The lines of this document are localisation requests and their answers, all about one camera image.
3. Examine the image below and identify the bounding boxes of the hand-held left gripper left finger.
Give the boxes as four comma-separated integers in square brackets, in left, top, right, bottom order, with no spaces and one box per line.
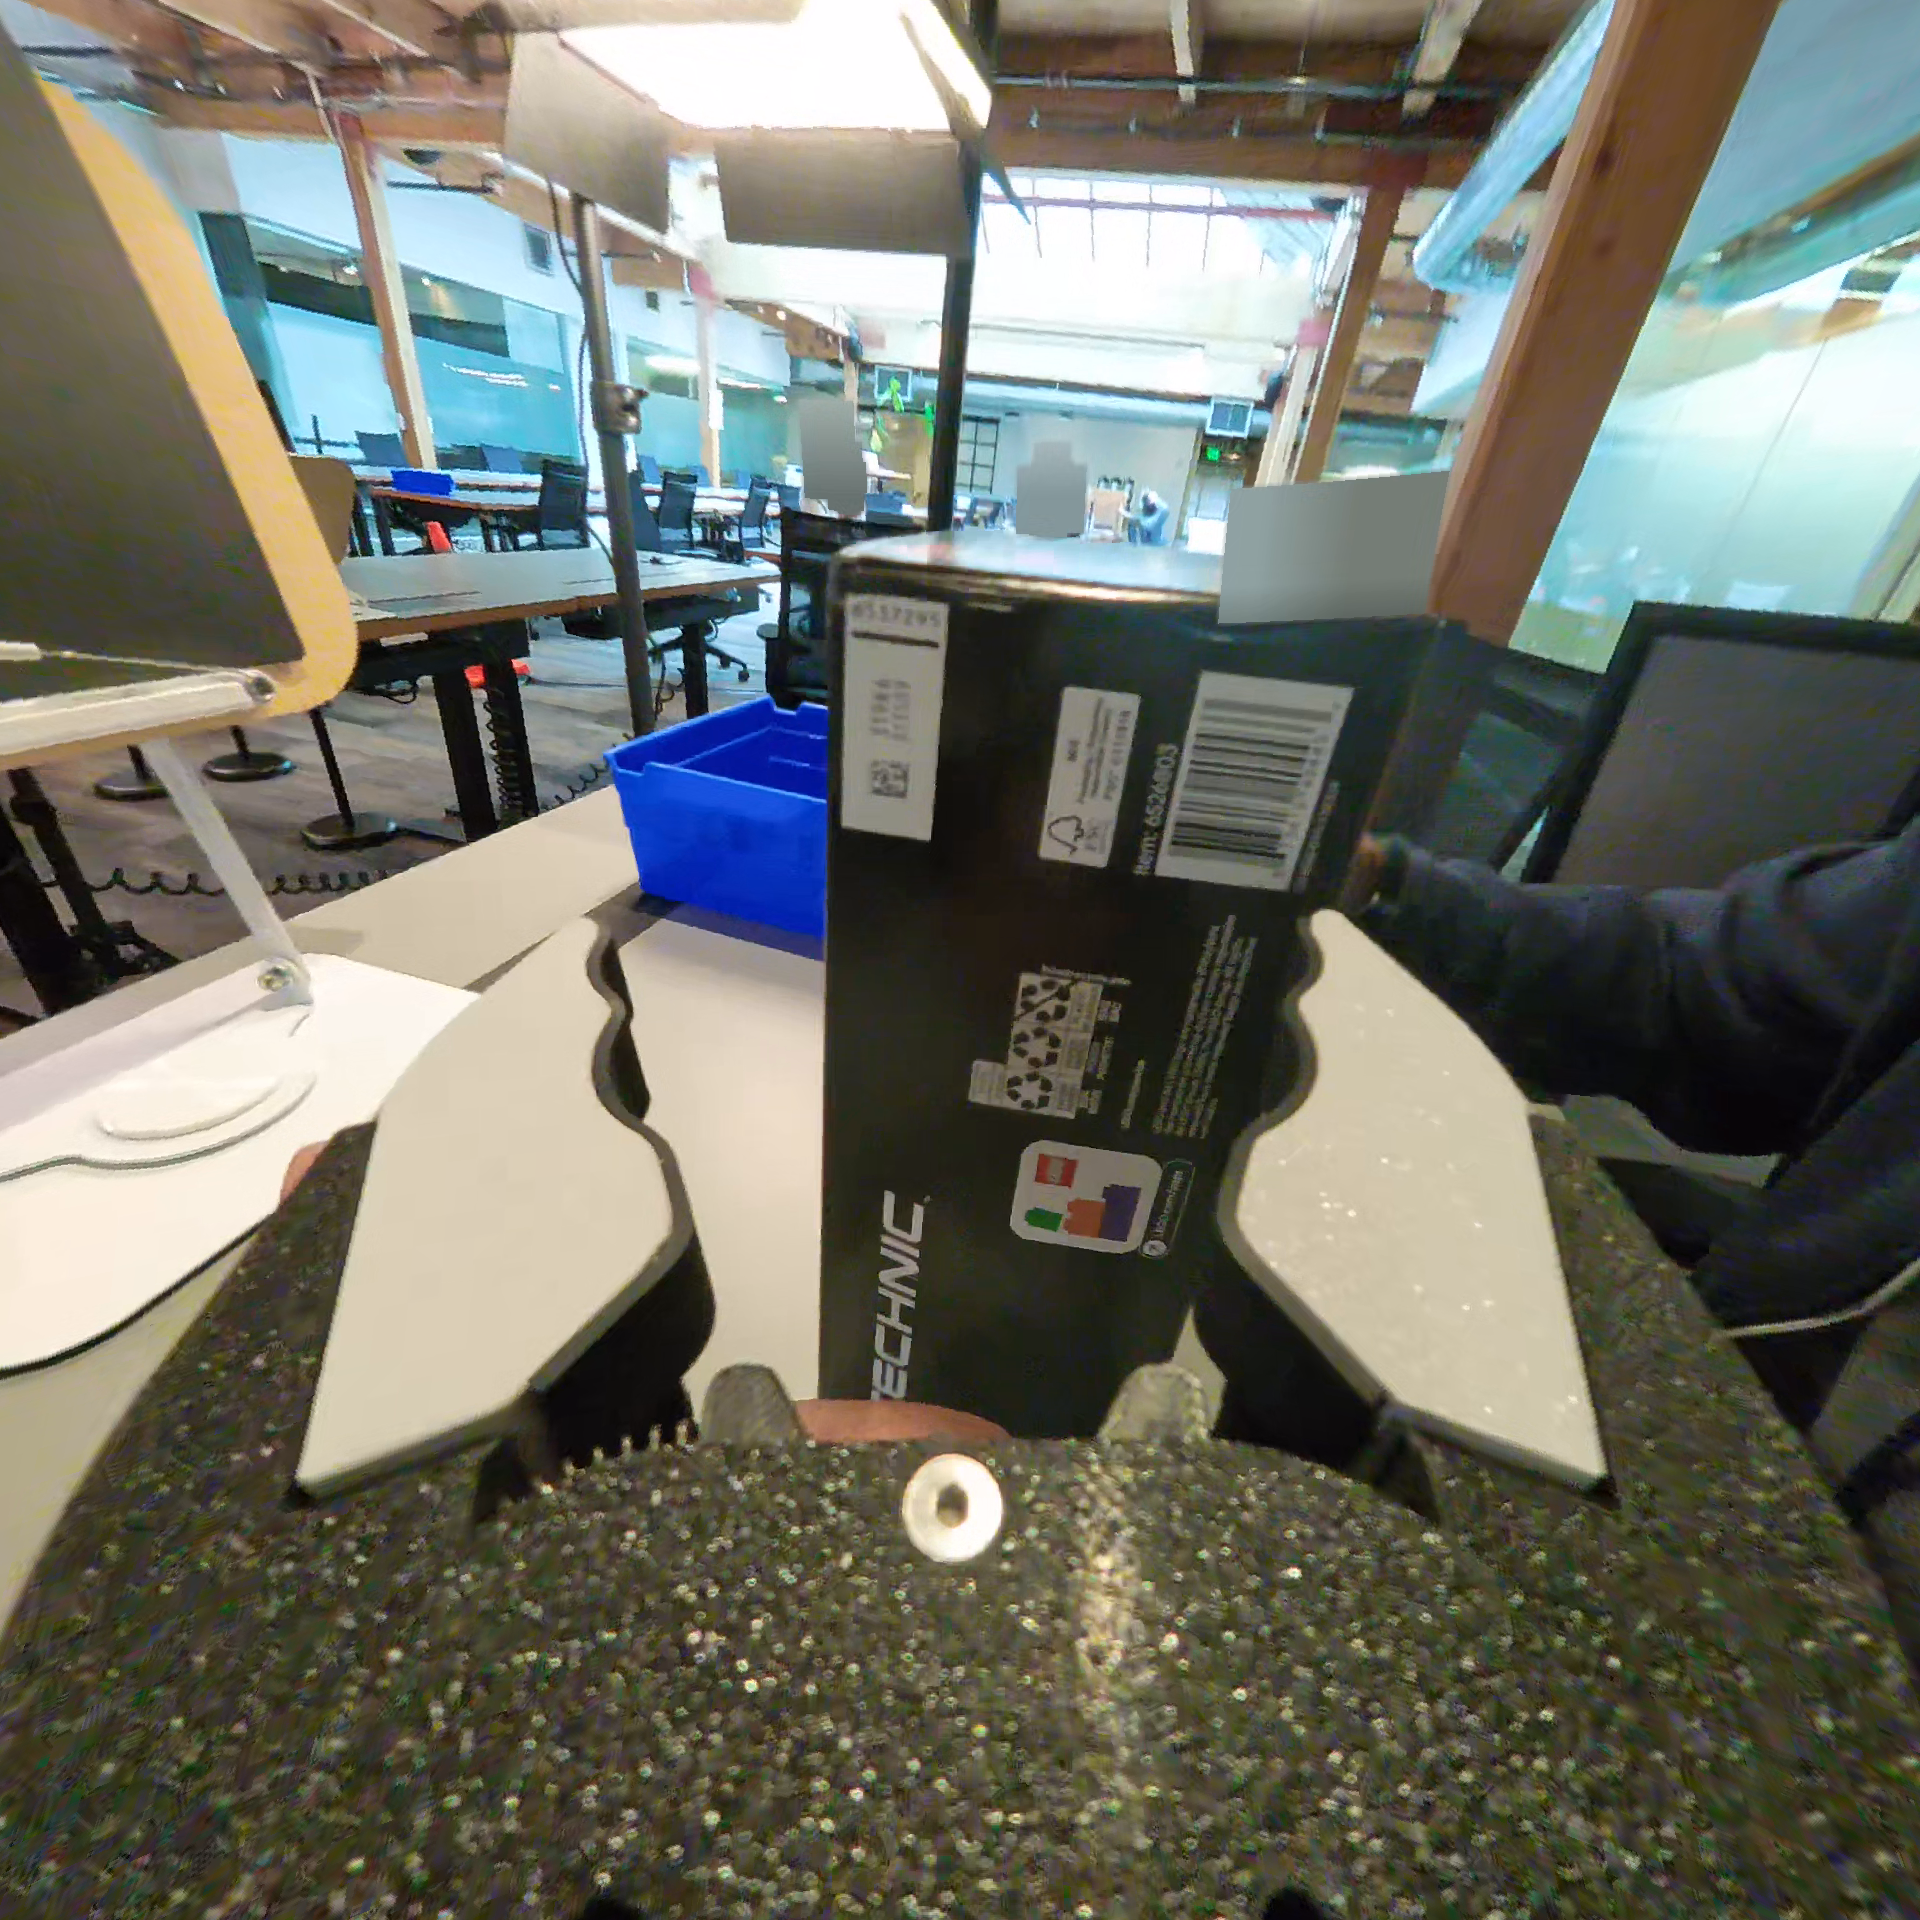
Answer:
[294,918,717,1503]

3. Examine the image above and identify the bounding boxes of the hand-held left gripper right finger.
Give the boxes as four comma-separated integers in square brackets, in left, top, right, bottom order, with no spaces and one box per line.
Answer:
[1212,910,1615,1492]

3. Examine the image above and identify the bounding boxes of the black toy brick box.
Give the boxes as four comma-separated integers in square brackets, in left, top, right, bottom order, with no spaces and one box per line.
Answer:
[816,529,1446,1446]

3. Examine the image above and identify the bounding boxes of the person's right forearm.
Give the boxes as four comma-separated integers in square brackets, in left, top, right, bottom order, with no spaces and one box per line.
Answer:
[1373,816,1920,1161]

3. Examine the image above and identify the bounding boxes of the grey desk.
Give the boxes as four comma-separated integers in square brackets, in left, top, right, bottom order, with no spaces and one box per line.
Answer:
[0,782,1789,1653]

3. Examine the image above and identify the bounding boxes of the blue plastic bin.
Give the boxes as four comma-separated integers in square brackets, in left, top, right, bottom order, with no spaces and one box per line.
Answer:
[605,696,832,963]

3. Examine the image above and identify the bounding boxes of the black framed panel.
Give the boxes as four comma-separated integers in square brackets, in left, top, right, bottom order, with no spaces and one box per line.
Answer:
[1515,600,1920,903]

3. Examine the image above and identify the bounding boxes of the long office table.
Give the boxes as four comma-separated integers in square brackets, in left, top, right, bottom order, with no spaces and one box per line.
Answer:
[337,547,787,843]

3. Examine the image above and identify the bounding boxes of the black office chair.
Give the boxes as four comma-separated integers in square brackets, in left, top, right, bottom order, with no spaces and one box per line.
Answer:
[762,507,929,711]

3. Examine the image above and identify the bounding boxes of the grey light stand pole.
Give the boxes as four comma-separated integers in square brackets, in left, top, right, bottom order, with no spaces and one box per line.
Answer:
[563,194,662,741]

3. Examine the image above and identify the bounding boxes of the black board with wooden rim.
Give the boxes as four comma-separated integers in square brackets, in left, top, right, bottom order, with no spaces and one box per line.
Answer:
[0,31,363,774]

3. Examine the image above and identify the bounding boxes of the black pole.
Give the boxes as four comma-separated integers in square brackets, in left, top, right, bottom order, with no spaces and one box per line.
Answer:
[924,150,989,537]

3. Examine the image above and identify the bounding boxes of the studio light panel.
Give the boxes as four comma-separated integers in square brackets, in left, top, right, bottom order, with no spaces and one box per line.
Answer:
[503,0,996,255]

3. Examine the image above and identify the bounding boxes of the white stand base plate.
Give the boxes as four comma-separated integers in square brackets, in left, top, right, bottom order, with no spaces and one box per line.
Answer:
[0,636,487,1378]

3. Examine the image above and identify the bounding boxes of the wooden post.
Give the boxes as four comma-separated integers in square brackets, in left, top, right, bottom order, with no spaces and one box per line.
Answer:
[1432,0,1782,649]

